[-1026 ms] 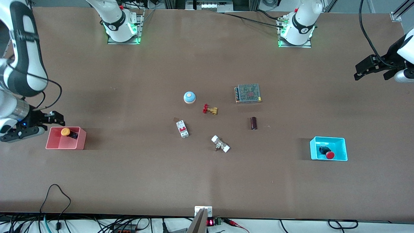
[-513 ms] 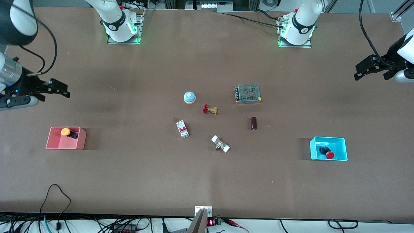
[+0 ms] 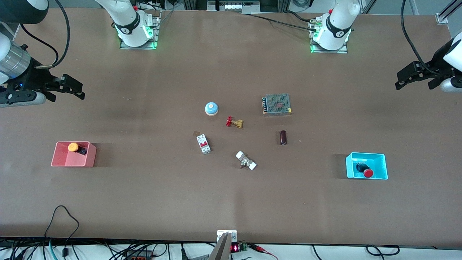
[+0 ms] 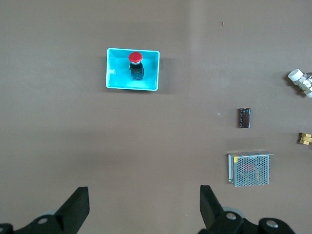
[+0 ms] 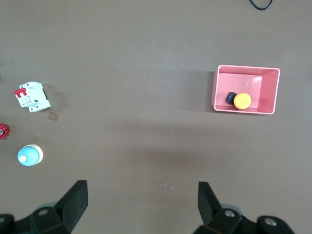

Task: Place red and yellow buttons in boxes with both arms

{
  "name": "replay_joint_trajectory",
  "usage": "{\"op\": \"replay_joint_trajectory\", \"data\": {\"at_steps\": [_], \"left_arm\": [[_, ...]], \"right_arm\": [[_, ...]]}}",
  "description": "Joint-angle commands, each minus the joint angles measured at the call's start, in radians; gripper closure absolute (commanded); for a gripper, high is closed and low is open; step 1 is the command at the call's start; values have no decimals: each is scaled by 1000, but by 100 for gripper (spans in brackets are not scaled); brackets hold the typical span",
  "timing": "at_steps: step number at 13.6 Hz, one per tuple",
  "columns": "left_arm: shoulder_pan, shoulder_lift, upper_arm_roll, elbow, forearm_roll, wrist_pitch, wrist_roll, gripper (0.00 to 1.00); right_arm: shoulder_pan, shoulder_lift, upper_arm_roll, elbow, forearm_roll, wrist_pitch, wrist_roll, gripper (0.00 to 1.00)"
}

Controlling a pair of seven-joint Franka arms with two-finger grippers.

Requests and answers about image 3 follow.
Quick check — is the yellow mushroom push button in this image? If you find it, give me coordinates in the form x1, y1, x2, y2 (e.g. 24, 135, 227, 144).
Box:
68, 143, 88, 156

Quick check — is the red mushroom push button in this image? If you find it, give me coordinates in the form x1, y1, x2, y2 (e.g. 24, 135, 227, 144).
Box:
356, 162, 374, 178

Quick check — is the aluminium extrusion bar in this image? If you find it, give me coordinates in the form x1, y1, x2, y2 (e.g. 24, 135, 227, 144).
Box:
436, 0, 462, 25

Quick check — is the pink plastic box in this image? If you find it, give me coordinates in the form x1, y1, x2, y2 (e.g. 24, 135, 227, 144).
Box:
51, 141, 97, 168

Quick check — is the cyan plastic box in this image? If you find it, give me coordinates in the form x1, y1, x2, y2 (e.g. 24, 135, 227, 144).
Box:
345, 152, 388, 180

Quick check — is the metal mesh power supply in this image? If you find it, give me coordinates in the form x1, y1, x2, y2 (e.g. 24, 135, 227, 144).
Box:
262, 93, 292, 116

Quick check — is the white and red circuit breaker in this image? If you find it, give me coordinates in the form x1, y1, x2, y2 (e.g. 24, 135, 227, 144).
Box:
196, 134, 212, 155

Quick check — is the white-capped metal valve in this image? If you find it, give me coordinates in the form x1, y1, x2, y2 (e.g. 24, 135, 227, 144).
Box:
235, 151, 257, 171

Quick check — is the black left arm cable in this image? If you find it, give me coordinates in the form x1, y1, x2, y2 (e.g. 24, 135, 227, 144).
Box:
401, 0, 441, 75

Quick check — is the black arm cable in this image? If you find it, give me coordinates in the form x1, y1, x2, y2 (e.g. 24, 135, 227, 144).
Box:
19, 0, 70, 68
401, 0, 441, 75

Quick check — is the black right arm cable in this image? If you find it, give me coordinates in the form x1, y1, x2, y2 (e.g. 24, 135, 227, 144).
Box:
19, 0, 70, 68

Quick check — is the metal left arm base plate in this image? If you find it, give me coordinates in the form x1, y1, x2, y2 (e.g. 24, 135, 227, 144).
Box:
310, 16, 349, 54

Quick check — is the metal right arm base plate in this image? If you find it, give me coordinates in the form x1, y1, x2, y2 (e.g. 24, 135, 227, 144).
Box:
119, 10, 162, 50

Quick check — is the black looped cable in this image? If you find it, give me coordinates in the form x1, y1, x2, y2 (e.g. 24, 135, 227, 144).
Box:
44, 205, 80, 241

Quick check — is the black cable across table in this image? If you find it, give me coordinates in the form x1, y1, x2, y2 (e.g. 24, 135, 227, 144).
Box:
248, 11, 320, 31

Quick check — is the black coiled cable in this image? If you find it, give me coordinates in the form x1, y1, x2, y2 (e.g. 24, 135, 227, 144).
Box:
366, 244, 401, 256

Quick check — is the metal frame with white connectors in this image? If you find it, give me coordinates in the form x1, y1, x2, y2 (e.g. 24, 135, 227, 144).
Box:
206, 0, 261, 12

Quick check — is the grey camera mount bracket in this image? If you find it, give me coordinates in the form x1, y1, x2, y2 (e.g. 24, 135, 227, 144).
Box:
209, 230, 238, 260

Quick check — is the red clip lead wire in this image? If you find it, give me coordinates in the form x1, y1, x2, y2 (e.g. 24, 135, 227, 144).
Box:
248, 244, 279, 260

